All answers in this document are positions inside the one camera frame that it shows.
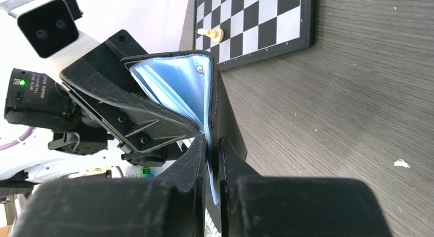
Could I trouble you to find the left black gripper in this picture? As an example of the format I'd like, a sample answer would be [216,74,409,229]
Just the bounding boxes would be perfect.
[59,30,199,165]

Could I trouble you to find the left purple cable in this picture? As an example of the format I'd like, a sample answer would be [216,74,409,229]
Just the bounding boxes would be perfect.
[0,126,37,152]

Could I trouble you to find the black white chessboard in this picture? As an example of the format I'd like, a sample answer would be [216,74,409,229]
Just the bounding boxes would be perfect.
[193,0,316,70]

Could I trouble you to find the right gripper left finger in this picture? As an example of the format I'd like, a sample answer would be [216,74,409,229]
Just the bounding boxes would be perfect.
[11,135,207,237]

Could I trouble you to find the cream chess piece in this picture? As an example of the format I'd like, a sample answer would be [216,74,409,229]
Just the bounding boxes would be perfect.
[197,28,224,43]

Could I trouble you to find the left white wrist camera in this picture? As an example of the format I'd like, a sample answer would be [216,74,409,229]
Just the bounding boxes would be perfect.
[1,0,99,82]

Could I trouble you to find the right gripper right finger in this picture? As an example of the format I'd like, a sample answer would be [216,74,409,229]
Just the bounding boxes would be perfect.
[219,137,392,236]

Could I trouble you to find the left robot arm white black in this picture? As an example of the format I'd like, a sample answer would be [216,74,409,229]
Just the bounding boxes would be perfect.
[1,30,199,198]

